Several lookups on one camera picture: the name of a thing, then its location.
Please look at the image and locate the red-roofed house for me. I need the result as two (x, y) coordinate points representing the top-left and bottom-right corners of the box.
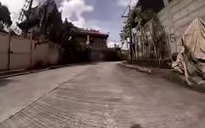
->
(68, 28), (110, 51)

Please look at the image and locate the beige perimeter wall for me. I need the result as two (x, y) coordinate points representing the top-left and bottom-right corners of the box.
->
(0, 29), (66, 74)

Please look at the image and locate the grey concrete road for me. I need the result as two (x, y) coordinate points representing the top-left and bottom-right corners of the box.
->
(0, 60), (205, 128)

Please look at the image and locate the grey concrete building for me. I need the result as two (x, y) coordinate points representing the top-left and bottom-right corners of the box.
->
(133, 0), (205, 58)

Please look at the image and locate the dark tall building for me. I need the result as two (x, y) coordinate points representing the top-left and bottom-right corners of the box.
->
(16, 0), (74, 44)

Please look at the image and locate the utility pole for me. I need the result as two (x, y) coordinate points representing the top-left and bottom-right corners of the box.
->
(121, 4), (134, 61)

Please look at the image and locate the pale rough kerb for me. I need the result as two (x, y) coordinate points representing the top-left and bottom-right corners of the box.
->
(119, 61), (205, 96)

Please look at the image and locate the dark wall with bushes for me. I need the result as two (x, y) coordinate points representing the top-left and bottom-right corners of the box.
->
(64, 47), (123, 63)

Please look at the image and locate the beige tarpaulin-covered heap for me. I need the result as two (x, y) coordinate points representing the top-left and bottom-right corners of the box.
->
(171, 16), (205, 86)

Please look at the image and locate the dark raised kerb strip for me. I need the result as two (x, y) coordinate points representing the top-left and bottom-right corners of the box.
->
(0, 63), (78, 81)

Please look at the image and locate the dark leaning pole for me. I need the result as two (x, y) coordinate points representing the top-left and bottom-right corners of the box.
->
(17, 0), (34, 23)

